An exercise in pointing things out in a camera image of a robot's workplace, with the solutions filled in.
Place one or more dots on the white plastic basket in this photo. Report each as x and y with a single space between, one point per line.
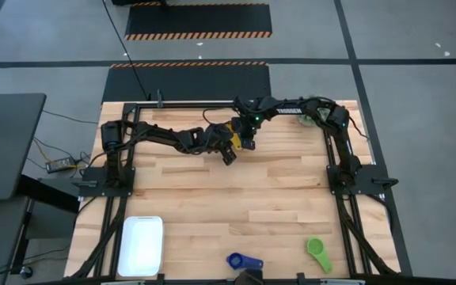
141 245

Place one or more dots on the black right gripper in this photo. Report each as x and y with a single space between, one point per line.
248 126

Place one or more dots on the black power adapter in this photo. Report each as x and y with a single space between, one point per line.
59 165

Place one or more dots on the small dark blue measuring cup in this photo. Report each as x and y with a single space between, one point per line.
251 262

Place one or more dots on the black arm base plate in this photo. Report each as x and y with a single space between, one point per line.
93 186
374 180

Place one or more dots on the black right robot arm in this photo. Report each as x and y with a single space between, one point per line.
343 150

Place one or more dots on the dark grey desk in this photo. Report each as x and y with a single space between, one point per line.
10 150

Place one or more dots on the black hazard-striped floor mat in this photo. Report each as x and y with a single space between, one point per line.
188 83
198 17

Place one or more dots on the yellow measuring cup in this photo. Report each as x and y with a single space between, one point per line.
235 141

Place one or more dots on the dark grey side cabinet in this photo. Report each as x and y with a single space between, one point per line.
50 221

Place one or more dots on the grey clamp post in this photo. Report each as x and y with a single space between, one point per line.
159 99

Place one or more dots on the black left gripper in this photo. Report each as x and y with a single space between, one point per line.
218 139

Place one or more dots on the black table-level camera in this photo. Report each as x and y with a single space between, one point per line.
248 278

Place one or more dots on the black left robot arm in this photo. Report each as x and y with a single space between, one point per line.
160 136

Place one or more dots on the black caster wheel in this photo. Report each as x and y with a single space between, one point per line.
26 272

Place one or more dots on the green measuring cup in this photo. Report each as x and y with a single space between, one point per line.
323 259

